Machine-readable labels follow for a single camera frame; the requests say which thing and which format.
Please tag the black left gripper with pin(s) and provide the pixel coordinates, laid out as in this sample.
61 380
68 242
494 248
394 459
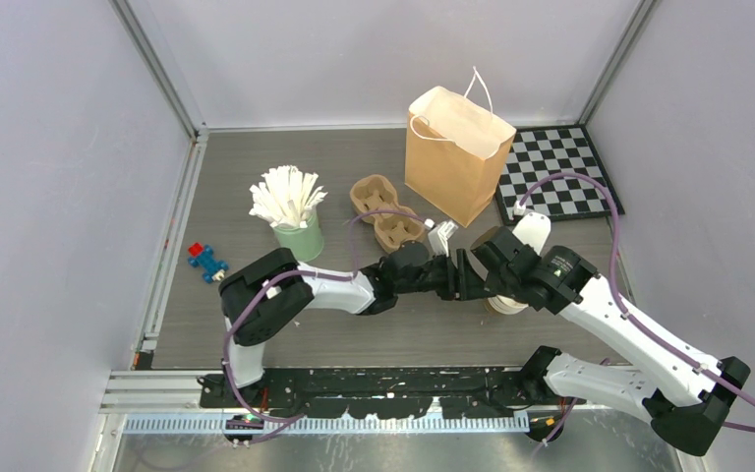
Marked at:
450 288

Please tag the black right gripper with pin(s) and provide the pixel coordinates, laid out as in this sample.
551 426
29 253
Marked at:
493 285

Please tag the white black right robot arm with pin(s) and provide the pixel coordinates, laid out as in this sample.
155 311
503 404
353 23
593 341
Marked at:
665 386

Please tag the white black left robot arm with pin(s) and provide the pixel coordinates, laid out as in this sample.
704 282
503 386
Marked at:
265 296

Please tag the stacked paper coffee cups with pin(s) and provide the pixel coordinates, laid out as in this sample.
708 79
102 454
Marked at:
504 306

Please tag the brown paper takeout bag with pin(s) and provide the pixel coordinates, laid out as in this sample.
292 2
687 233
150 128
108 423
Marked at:
456 148

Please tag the brown cardboard cup carrier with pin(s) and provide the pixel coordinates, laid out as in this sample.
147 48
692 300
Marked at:
393 223

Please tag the green straw holder cup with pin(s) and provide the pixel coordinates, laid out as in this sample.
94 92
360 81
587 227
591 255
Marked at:
305 242

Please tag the black white checkerboard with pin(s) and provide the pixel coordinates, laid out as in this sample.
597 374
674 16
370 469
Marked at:
539 152

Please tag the white paper straw bundle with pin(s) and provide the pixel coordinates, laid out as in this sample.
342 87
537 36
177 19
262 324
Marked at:
286 197

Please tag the red blue toy car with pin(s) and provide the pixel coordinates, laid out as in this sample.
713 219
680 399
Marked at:
202 256

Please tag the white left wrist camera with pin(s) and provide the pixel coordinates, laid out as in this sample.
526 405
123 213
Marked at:
439 235

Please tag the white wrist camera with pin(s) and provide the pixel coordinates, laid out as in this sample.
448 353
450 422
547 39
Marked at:
532 228
439 235

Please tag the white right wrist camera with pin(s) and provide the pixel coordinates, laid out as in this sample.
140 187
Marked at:
532 228

